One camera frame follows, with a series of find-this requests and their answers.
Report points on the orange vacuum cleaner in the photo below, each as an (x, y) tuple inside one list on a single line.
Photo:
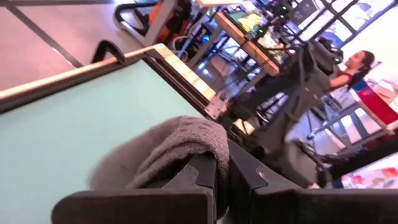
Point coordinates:
[(155, 14)]

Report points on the black frame clamp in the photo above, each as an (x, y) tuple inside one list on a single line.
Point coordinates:
[(107, 43)]

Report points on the person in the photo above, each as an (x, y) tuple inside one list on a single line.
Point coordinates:
[(357, 62)]

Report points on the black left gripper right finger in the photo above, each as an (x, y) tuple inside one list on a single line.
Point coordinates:
[(280, 208)]

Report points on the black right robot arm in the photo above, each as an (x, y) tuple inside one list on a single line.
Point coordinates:
[(308, 93)]

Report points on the grey towel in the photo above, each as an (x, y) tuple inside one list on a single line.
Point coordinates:
[(174, 140)]

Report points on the grey metal bench frame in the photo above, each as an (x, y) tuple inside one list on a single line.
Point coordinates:
[(160, 25)]

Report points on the wooden desk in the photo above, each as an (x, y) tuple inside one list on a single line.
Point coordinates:
[(248, 46)]

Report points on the red bin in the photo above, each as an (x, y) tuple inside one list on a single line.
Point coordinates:
[(377, 105)]

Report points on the floral cloth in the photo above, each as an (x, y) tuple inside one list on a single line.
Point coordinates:
[(373, 179)]

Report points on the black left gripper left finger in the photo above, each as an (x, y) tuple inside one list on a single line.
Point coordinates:
[(140, 208)]

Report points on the green table mat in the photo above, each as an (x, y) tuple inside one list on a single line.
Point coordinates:
[(62, 140)]

